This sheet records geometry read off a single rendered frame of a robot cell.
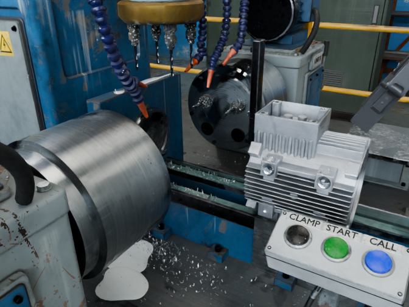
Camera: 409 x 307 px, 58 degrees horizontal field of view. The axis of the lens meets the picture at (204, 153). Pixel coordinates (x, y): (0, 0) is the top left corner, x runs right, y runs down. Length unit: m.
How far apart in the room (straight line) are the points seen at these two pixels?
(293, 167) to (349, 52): 3.26
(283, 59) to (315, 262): 0.79
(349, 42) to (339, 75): 0.32
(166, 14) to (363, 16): 3.21
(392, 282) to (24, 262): 0.42
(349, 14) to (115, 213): 3.50
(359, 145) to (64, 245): 0.51
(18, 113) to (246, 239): 0.61
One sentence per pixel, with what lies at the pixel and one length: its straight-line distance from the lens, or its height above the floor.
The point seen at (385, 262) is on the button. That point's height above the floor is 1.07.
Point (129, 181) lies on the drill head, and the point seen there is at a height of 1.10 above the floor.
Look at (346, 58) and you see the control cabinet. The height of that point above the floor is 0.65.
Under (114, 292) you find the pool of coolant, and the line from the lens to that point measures 0.83.
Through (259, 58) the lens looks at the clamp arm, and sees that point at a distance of 0.88.
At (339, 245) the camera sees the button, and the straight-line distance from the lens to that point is 0.51.
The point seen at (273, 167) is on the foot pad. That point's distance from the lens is 0.68.
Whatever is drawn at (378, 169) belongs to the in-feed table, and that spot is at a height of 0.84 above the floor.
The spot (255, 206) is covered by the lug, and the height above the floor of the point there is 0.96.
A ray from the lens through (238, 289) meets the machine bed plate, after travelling 0.81.
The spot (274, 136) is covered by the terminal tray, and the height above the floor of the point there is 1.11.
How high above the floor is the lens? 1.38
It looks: 26 degrees down
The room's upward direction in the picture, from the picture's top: 1 degrees counter-clockwise
